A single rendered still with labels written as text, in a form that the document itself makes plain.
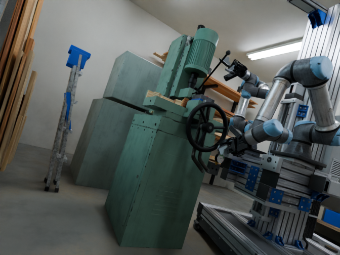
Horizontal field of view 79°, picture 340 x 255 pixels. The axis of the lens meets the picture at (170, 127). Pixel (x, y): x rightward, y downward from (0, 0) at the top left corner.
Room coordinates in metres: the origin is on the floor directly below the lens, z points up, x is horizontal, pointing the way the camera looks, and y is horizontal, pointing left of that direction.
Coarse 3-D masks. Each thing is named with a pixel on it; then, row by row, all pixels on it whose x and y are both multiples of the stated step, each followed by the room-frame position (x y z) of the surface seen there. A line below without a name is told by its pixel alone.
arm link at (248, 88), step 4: (244, 84) 1.55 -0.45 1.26; (248, 84) 1.53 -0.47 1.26; (252, 84) 1.53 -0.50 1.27; (244, 88) 1.54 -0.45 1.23; (248, 88) 1.52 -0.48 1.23; (252, 88) 1.52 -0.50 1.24; (256, 88) 1.51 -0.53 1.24; (244, 92) 1.53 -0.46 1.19; (248, 92) 1.52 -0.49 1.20; (252, 92) 1.52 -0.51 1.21; (256, 92) 1.51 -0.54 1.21; (244, 96) 1.54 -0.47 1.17; (248, 96) 1.53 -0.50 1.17; (252, 96) 1.54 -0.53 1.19
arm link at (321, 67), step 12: (300, 60) 1.01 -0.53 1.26; (312, 60) 0.96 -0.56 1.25; (324, 60) 0.93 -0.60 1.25; (300, 72) 1.00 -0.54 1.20; (312, 72) 0.96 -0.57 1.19; (324, 72) 0.94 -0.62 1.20; (312, 84) 1.00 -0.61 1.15; (324, 84) 0.99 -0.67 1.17; (312, 96) 1.05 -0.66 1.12; (324, 96) 1.02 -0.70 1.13; (312, 108) 1.11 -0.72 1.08; (324, 108) 1.05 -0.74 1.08; (324, 120) 1.09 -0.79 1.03; (336, 120) 1.11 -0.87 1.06; (312, 132) 1.20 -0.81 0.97; (324, 132) 1.12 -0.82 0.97; (336, 132) 1.09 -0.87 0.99; (324, 144) 1.18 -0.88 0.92; (336, 144) 1.11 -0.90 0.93
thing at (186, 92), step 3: (180, 90) 1.53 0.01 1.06; (183, 90) 1.49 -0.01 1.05; (186, 90) 1.45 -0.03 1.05; (189, 90) 1.42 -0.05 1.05; (192, 90) 1.43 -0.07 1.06; (195, 90) 1.44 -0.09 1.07; (180, 93) 1.52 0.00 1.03; (183, 93) 1.47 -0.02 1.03; (186, 93) 1.43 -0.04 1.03; (189, 93) 1.42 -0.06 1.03; (180, 96) 1.50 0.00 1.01; (183, 96) 1.46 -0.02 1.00; (186, 96) 1.42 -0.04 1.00; (189, 96) 1.42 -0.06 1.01; (192, 96) 1.43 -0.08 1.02; (183, 99) 1.54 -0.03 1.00
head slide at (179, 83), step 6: (186, 48) 1.56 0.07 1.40; (186, 54) 1.53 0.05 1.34; (186, 60) 1.52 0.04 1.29; (180, 66) 1.57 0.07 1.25; (180, 72) 1.53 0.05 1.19; (180, 78) 1.52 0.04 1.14; (186, 78) 1.54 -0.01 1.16; (174, 84) 1.57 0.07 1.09; (180, 84) 1.53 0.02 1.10; (186, 84) 1.55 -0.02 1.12; (174, 90) 1.54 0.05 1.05; (174, 96) 1.53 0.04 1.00
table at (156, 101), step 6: (156, 96) 1.20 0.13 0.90; (144, 102) 1.36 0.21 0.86; (150, 102) 1.26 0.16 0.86; (156, 102) 1.20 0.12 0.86; (162, 102) 1.22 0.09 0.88; (168, 102) 1.24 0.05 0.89; (150, 108) 1.39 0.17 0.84; (156, 108) 1.30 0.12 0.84; (162, 108) 1.23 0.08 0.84; (168, 108) 1.24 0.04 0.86; (174, 108) 1.26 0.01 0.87; (180, 108) 1.28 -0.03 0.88; (186, 108) 1.29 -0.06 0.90; (180, 114) 1.28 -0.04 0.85; (186, 114) 1.26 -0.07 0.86; (198, 120) 1.24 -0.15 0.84; (210, 120) 1.27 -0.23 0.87; (228, 126) 1.46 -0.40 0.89; (216, 132) 1.56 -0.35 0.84; (222, 132) 1.44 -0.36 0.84
